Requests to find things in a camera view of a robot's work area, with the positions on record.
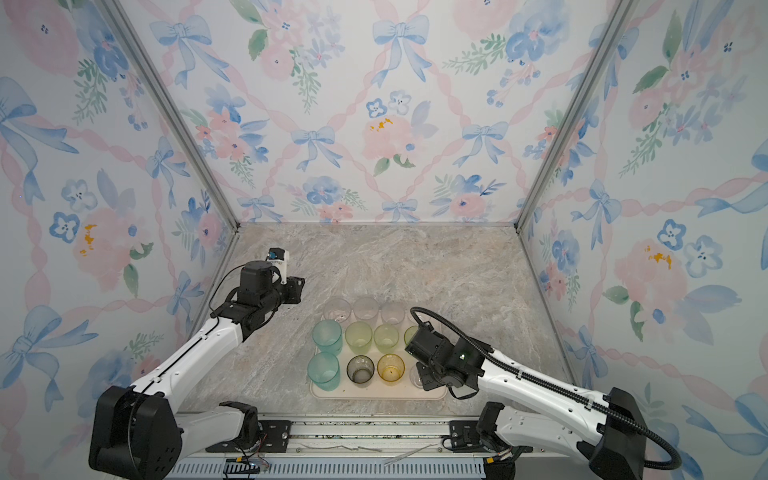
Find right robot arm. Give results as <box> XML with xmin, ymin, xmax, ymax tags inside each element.
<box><xmin>405</xmin><ymin>323</ymin><xmax>647</xmax><ymax>479</ymax></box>

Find yellow glass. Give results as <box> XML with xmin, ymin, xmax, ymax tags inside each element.
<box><xmin>376</xmin><ymin>353</ymin><xmax>406</xmax><ymax>384</ymax></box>

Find aluminium corner post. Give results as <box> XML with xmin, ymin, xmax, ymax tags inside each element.
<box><xmin>515</xmin><ymin>0</ymin><xmax>637</xmax><ymax>232</ymax></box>
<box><xmin>98</xmin><ymin>0</ymin><xmax>241</xmax><ymax>232</ymax></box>

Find bright green smooth tumbler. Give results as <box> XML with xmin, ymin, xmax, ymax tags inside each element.
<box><xmin>403</xmin><ymin>325</ymin><xmax>419</xmax><ymax>346</ymax></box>

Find aluminium front rail frame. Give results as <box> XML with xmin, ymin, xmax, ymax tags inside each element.
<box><xmin>163</xmin><ymin>420</ymin><xmax>599</xmax><ymax>479</ymax></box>

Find small clear glass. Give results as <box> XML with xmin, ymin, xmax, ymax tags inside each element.
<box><xmin>409</xmin><ymin>366</ymin><xmax>423</xmax><ymax>390</ymax></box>

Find teal textured tumbler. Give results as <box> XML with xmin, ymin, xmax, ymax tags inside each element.
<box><xmin>307</xmin><ymin>352</ymin><xmax>341</xmax><ymax>391</ymax></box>
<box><xmin>311</xmin><ymin>319</ymin><xmax>344</xmax><ymax>356</ymax></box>

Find beige plastic tray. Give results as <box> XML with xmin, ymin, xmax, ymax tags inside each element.
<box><xmin>307</xmin><ymin>317</ymin><xmax>447</xmax><ymax>402</ymax></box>

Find dark grey glass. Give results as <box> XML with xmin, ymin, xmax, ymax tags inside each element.
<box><xmin>346</xmin><ymin>355</ymin><xmax>375</xmax><ymax>386</ymax></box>

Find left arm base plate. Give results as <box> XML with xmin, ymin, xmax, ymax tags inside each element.
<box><xmin>205</xmin><ymin>420</ymin><xmax>292</xmax><ymax>455</ymax></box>

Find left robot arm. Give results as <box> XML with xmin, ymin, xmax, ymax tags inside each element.
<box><xmin>88</xmin><ymin>248</ymin><xmax>305</xmax><ymax>479</ymax></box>

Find right aluminium corner post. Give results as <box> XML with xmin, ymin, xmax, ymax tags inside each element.
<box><xmin>515</xmin><ymin>0</ymin><xmax>637</xmax><ymax>232</ymax></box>

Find clear textured tumbler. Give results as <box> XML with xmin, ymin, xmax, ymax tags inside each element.
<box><xmin>322</xmin><ymin>297</ymin><xmax>352</xmax><ymax>324</ymax></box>

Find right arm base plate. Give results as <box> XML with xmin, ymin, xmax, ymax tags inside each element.
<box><xmin>441</xmin><ymin>420</ymin><xmax>533</xmax><ymax>454</ymax></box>

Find left aluminium corner post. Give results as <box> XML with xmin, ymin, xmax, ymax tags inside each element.
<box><xmin>98</xmin><ymin>0</ymin><xmax>241</xmax><ymax>232</ymax></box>

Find clear smooth tall tumbler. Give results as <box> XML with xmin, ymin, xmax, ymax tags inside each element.
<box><xmin>352</xmin><ymin>296</ymin><xmax>380</xmax><ymax>323</ymax></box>

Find black corrugated cable hose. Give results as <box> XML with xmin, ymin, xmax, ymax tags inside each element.
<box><xmin>409</xmin><ymin>306</ymin><xmax>683</xmax><ymax>471</ymax></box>

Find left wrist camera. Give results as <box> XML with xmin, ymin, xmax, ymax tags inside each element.
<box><xmin>266</xmin><ymin>247</ymin><xmax>290</xmax><ymax>284</ymax></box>

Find light green textured tumbler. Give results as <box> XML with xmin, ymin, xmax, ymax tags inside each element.
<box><xmin>373</xmin><ymin>324</ymin><xmax>400</xmax><ymax>354</ymax></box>
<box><xmin>345</xmin><ymin>321</ymin><xmax>373</xmax><ymax>355</ymax></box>

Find frosted clear tumbler back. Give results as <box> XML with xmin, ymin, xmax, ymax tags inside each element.
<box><xmin>380</xmin><ymin>301</ymin><xmax>406</xmax><ymax>326</ymax></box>

